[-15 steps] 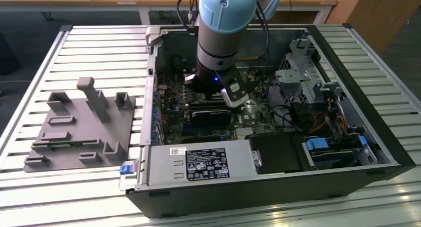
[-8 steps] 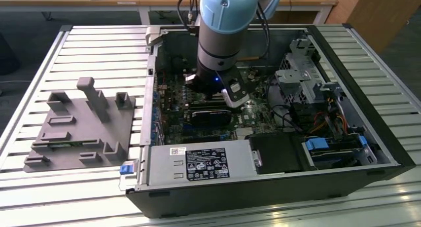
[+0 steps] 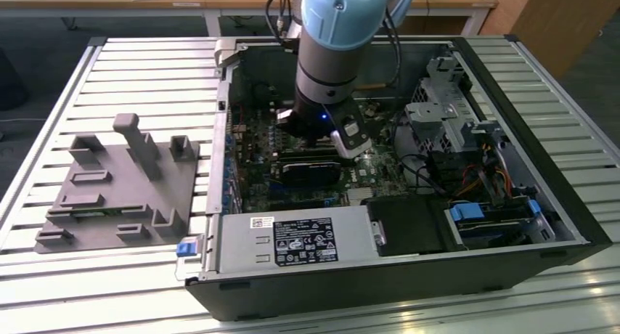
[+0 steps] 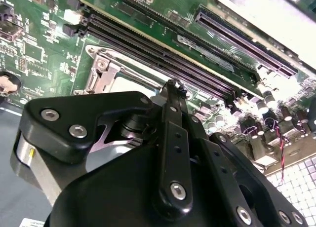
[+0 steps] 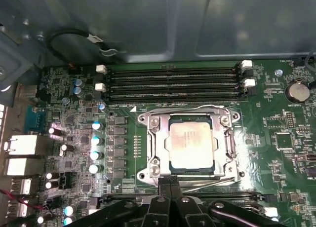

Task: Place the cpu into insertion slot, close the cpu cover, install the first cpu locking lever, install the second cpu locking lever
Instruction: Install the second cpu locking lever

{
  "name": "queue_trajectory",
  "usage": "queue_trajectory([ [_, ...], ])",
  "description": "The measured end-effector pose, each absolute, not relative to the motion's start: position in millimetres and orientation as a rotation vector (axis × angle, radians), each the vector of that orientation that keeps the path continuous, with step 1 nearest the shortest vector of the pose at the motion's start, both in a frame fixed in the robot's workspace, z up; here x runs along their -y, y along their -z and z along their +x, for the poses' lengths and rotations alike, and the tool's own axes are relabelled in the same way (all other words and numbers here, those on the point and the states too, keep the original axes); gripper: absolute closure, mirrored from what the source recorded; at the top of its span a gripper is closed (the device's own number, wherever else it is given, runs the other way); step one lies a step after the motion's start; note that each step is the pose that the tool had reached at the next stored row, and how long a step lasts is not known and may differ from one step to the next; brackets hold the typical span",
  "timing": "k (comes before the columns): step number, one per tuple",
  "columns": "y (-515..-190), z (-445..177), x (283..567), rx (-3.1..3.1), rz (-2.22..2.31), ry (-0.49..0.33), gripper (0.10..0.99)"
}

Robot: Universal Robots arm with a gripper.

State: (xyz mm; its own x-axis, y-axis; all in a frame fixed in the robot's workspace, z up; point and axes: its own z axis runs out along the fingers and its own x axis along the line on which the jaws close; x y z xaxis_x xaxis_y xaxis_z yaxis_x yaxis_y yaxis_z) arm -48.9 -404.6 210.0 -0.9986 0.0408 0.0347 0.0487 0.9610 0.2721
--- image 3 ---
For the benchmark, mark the blue case release latch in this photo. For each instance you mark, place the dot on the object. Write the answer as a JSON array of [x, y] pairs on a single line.
[[188, 247]]

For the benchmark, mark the blue carrier tab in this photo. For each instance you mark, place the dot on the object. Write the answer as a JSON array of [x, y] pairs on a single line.
[[534, 207]]

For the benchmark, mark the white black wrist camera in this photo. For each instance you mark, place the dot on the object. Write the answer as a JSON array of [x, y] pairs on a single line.
[[354, 138]]

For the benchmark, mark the metal disk bay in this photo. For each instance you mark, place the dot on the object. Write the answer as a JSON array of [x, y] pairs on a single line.
[[543, 228]]

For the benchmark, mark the green RAM stick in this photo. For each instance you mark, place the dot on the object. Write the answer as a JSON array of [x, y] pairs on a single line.
[[90, 213]]

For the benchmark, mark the wooden cabinet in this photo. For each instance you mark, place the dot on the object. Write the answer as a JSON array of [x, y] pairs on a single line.
[[556, 22]]

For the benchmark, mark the black RAM slot white clips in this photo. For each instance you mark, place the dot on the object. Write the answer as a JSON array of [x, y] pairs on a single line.
[[306, 161], [300, 154]]

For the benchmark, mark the black PC case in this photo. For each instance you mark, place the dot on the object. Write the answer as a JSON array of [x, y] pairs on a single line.
[[339, 297]]

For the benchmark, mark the silver power supply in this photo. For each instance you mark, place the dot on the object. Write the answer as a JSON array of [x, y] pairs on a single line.
[[238, 236]]

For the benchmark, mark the grey case hinge bracket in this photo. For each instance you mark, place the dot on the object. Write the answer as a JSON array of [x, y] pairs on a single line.
[[226, 52]]

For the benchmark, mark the hard disk in blue carrier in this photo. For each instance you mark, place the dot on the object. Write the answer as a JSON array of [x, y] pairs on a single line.
[[464, 212]]

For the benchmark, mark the black plastic fan shroud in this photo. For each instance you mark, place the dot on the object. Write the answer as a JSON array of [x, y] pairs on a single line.
[[407, 225]]

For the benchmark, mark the green motherboard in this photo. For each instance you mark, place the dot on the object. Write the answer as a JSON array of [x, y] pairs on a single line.
[[383, 156]]

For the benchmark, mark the grey parts rack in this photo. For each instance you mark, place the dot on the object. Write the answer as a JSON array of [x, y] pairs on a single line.
[[122, 203]]

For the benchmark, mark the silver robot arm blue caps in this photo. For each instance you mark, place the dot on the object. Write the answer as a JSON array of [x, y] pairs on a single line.
[[330, 76]]

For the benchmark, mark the silver chipset heatsink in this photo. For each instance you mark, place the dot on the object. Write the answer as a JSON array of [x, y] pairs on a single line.
[[362, 196]]

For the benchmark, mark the wooden desk white frame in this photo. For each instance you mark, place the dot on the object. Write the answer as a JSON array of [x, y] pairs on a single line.
[[72, 1]]

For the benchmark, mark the black graphics card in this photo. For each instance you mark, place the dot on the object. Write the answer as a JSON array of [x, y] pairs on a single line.
[[310, 176]]

